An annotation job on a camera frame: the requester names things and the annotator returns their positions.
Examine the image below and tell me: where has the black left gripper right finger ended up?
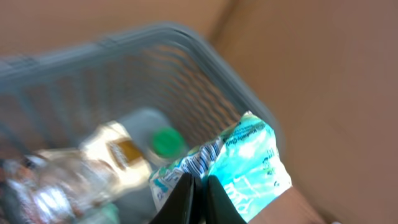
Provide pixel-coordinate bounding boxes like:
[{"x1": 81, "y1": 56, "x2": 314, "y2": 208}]
[{"x1": 205, "y1": 175, "x2": 246, "y2": 224}]

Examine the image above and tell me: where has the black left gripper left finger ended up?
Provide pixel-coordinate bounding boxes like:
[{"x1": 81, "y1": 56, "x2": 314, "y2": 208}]
[{"x1": 149, "y1": 174, "x2": 196, "y2": 224}]

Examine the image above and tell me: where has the teal tissue pack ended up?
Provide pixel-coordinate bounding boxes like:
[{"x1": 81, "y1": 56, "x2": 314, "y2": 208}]
[{"x1": 149, "y1": 111, "x2": 292, "y2": 222}]

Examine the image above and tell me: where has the green capped clear bottle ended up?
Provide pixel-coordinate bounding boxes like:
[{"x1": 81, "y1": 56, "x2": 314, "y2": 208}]
[{"x1": 117, "y1": 108, "x2": 190, "y2": 169}]

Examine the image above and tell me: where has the beige dried mushroom bag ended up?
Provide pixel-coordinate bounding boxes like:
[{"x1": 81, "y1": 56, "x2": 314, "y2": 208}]
[{"x1": 1, "y1": 122, "x2": 156, "y2": 223}]

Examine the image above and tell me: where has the teal wet wipes pack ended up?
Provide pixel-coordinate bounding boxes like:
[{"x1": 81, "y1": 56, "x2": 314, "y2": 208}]
[{"x1": 73, "y1": 203, "x2": 120, "y2": 224}]

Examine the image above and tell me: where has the grey plastic mesh basket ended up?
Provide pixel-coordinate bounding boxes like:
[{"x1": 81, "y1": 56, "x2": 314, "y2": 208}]
[{"x1": 0, "y1": 21, "x2": 285, "y2": 224}]

